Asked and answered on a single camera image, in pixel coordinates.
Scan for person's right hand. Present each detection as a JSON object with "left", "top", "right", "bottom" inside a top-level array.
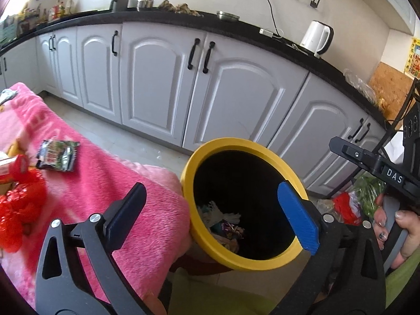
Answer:
[{"left": 372, "top": 193, "right": 420, "bottom": 270}]

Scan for black countertop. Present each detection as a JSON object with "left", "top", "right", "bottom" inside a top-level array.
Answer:
[{"left": 1, "top": 8, "right": 390, "bottom": 129}]

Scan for yellow rimmed trash bin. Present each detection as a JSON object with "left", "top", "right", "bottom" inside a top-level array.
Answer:
[{"left": 181, "top": 137, "right": 308, "bottom": 272}]

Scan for steel kettle pot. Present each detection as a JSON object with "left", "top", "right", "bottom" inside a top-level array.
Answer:
[{"left": 137, "top": 0, "right": 154, "bottom": 11}]

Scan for red crinkled wrapper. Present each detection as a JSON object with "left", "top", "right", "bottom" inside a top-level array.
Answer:
[{"left": 1, "top": 169, "right": 47, "bottom": 253}]

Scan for green cushion seat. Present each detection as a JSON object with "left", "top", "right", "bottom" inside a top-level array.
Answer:
[{"left": 168, "top": 250, "right": 419, "bottom": 314}]

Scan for red cylindrical can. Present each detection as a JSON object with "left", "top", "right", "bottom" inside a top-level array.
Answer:
[{"left": 0, "top": 154, "right": 29, "bottom": 184}]

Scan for yellow wall poster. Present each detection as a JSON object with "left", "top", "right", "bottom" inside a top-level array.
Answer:
[{"left": 404, "top": 38, "right": 420, "bottom": 79}]

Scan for white electric kettle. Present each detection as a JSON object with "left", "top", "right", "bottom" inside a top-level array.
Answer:
[{"left": 300, "top": 20, "right": 335, "bottom": 58}]

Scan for steel bowl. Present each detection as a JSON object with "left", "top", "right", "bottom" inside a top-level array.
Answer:
[{"left": 216, "top": 11, "right": 240, "bottom": 22}]

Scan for dark green snack packet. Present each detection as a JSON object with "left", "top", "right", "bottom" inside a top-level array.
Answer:
[{"left": 36, "top": 139, "right": 80, "bottom": 172}]

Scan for ginger pile on counter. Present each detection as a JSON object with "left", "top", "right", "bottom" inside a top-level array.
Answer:
[{"left": 158, "top": 0, "right": 201, "bottom": 16}]

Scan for purple snack wrapper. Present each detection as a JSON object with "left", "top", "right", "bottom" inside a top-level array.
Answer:
[{"left": 210, "top": 220, "right": 243, "bottom": 253}]

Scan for green vegetables bag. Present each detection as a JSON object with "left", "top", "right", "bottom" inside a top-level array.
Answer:
[{"left": 349, "top": 173, "right": 386, "bottom": 218}]

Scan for black power cable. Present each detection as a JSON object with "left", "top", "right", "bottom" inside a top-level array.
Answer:
[{"left": 263, "top": 0, "right": 309, "bottom": 54}]

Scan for pink fleece blanket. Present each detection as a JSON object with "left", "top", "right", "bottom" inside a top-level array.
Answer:
[{"left": 1, "top": 82, "right": 190, "bottom": 304}]

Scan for red plastic bag on floor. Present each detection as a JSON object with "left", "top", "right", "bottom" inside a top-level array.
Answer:
[{"left": 332, "top": 192, "right": 362, "bottom": 225}]

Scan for white lower cabinets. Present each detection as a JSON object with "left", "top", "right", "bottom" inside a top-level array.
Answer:
[{"left": 1, "top": 22, "right": 385, "bottom": 195}]

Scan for white plastic bag bundle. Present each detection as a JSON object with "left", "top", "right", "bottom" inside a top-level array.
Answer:
[{"left": 197, "top": 201, "right": 241, "bottom": 228}]

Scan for dark teapot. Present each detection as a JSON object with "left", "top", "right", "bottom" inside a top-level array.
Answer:
[{"left": 109, "top": 0, "right": 130, "bottom": 12}]

